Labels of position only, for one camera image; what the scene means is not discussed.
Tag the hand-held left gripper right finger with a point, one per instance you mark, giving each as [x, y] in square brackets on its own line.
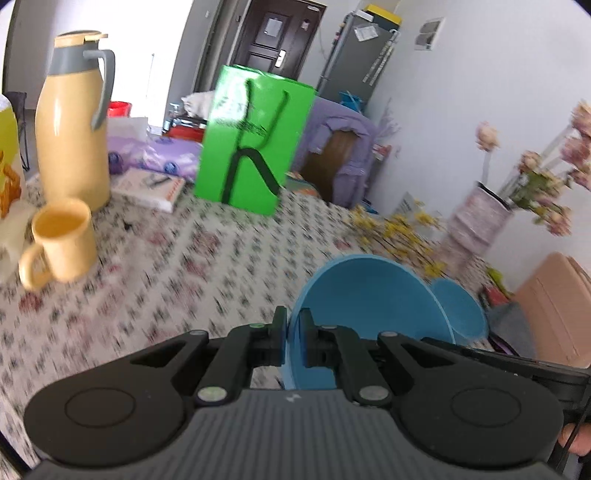
[300, 341]

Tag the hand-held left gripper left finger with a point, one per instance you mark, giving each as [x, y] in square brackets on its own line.
[283, 341]

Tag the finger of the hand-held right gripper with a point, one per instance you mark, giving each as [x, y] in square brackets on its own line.
[485, 353]

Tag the blue bowl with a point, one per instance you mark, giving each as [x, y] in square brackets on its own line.
[369, 295]
[461, 314]

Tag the person's right hand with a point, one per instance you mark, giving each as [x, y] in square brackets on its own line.
[577, 441]

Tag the grey and purple cloth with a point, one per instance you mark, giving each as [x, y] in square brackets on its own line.
[505, 327]

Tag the pink hard case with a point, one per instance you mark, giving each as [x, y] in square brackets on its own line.
[554, 314]

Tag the purple ceramic vase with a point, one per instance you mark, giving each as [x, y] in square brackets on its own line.
[475, 226]

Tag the yellow flower branch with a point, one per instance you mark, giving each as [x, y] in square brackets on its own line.
[397, 228]

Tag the dried pink roses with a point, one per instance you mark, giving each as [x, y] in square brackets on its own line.
[540, 184]

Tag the chair with purple cloth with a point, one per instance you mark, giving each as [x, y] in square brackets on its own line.
[344, 152]

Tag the white booklet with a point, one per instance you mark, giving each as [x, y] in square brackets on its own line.
[147, 187]

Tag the green paper bag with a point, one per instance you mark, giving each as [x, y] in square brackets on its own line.
[249, 138]

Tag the purple tissue packet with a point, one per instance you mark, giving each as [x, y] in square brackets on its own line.
[152, 157]

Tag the yellow mug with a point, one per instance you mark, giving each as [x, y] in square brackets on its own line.
[64, 240]

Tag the red basin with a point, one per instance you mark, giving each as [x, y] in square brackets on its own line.
[119, 109]

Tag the grey refrigerator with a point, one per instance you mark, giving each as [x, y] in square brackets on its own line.
[355, 60]

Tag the yellow thermos jug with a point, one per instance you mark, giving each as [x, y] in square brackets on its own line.
[74, 138]

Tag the hanging umbrellas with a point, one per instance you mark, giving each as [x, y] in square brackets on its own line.
[378, 60]

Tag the dark wooden door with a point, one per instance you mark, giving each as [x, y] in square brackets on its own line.
[272, 37]

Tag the paper note on refrigerator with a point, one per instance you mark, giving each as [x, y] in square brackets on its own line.
[365, 33]

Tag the yellow printed box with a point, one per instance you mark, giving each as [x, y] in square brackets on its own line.
[9, 161]

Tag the yellow box on refrigerator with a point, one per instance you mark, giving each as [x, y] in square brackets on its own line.
[383, 13]

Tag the wall electrical panel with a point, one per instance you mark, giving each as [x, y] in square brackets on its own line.
[429, 33]

